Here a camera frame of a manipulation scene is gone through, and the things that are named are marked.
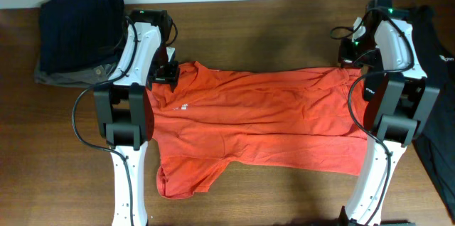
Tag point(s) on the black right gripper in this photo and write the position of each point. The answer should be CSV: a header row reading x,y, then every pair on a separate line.
x,y
348,60

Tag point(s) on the folded grey garment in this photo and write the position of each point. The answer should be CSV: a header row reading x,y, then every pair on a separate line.
x,y
81,78

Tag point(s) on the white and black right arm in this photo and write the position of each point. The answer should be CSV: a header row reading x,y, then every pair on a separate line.
x,y
396,114

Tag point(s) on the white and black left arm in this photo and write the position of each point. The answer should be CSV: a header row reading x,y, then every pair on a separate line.
x,y
124,113

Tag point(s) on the folded navy blue garment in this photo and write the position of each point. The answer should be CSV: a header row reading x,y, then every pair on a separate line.
x,y
79,34

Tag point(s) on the orange t-shirt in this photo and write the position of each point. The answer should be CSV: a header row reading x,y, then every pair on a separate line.
x,y
299,119

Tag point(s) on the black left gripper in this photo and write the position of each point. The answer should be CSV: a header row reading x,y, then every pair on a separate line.
x,y
170,76

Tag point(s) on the black t-shirt with white logo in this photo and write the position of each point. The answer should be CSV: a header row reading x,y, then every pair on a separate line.
x,y
435,145

